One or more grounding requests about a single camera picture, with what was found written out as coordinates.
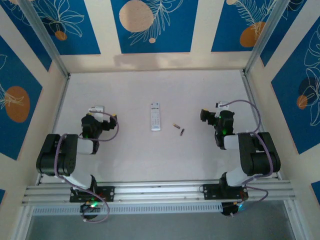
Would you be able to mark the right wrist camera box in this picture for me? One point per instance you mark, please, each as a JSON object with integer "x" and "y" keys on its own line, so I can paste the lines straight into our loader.
{"x": 222, "y": 105}

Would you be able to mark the aluminium frame post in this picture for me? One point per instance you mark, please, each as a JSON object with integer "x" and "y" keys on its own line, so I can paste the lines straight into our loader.
{"x": 46, "y": 37}
{"x": 263, "y": 37}

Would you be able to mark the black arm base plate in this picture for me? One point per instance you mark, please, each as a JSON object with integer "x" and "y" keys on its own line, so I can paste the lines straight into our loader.
{"x": 210, "y": 191}
{"x": 108, "y": 193}

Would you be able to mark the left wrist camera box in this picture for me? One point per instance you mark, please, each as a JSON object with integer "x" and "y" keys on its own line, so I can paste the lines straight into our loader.
{"x": 96, "y": 109}

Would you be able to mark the aluminium frame leg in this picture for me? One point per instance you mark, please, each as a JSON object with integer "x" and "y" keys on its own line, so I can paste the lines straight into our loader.
{"x": 22, "y": 225}
{"x": 292, "y": 220}

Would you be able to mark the aluminium frame beam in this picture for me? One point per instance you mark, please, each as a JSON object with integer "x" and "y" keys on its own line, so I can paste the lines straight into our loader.
{"x": 160, "y": 192}

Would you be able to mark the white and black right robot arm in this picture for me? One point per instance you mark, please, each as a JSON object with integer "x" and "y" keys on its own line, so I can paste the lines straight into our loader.
{"x": 260, "y": 155}

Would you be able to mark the blue floral wall panel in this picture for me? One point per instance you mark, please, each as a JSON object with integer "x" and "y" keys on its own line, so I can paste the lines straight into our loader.
{"x": 225, "y": 25}
{"x": 316, "y": 190}
{"x": 175, "y": 37}
{"x": 31, "y": 37}
{"x": 287, "y": 112}
{"x": 15, "y": 75}
{"x": 2, "y": 196}
{"x": 283, "y": 25}
{"x": 82, "y": 37}

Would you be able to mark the black electronics box green light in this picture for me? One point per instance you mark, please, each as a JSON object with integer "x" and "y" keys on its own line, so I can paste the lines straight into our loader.
{"x": 87, "y": 209}
{"x": 228, "y": 210}

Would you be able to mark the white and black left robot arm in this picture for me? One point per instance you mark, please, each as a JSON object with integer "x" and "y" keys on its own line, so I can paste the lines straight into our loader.
{"x": 60, "y": 155}

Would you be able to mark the white remote control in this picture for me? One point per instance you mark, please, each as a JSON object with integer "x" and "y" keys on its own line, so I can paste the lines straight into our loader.
{"x": 155, "y": 116}

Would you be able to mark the aluminium side rail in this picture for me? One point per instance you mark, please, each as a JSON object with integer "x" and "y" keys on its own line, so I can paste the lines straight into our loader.
{"x": 248, "y": 87}
{"x": 63, "y": 95}

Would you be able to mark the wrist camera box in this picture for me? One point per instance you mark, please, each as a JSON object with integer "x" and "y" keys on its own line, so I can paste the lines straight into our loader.
{"x": 96, "y": 109}
{"x": 222, "y": 105}

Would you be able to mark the small brown battery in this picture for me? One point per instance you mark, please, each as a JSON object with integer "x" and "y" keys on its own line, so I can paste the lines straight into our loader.
{"x": 181, "y": 132}
{"x": 176, "y": 125}

